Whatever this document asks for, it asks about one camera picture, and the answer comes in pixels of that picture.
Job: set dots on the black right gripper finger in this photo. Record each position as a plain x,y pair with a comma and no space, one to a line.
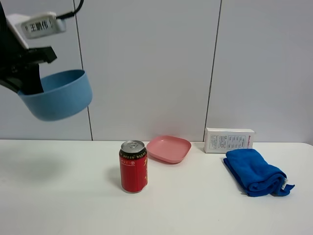
31,81

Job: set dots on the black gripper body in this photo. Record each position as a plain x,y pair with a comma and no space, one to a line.
11,63

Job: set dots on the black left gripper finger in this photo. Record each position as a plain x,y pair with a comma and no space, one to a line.
40,55

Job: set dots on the blue plastic bowl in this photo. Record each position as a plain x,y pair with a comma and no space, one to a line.
64,95

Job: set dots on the red drink can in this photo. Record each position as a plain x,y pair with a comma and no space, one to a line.
133,166

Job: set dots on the pink square plate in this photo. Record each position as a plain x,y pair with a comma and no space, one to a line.
168,149

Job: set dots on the white printed carton box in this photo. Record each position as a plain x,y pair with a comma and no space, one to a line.
222,140

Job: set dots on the folded blue towel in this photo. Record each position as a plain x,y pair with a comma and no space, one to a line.
255,175

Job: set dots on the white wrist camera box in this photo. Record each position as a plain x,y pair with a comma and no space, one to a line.
34,27

